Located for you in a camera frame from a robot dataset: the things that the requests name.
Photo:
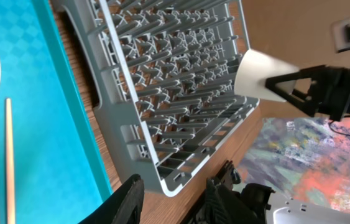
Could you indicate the teal serving tray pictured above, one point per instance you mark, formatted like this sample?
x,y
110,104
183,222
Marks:
x,y
59,177

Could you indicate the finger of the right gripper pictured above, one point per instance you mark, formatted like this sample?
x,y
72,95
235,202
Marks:
x,y
309,103

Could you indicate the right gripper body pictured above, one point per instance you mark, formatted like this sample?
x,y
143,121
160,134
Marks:
x,y
328,92

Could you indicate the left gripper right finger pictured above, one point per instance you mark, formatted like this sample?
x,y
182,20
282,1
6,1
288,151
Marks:
x,y
223,205

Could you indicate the white cup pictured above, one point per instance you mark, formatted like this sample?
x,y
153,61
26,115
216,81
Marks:
x,y
254,69

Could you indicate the grey plastic dish rack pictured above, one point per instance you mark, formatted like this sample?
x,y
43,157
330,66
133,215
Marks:
x,y
164,73

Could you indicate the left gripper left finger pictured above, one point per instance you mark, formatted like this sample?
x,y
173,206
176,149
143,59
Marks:
x,y
124,206

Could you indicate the wooden chopstick right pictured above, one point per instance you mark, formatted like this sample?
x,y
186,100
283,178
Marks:
x,y
10,176

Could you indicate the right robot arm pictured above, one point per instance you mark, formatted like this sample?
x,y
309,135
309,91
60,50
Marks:
x,y
329,92

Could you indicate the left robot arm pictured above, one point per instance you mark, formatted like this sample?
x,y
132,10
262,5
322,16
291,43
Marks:
x,y
280,209

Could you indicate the colourful patterned floor mat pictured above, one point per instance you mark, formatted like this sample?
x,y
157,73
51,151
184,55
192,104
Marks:
x,y
307,159

